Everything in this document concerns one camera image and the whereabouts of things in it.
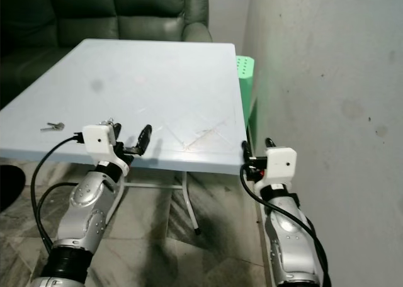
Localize silver keys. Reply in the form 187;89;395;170
40;121;65;133

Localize white folding table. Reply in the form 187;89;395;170
0;38;248;236

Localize white plastic strip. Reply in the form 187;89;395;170
252;193;276;287

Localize green plastic chair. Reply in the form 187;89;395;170
236;55;256;111

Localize dark green leather sofa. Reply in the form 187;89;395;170
0;0;213;110

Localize black round floor object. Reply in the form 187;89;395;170
0;164;25;213

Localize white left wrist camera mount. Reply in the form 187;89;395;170
82;124;128;169

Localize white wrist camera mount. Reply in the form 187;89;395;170
263;147;298;188
82;124;128;169

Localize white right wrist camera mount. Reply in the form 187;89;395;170
263;147;298;188

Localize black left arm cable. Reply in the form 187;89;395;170
30;134;86;253
36;183;76;244

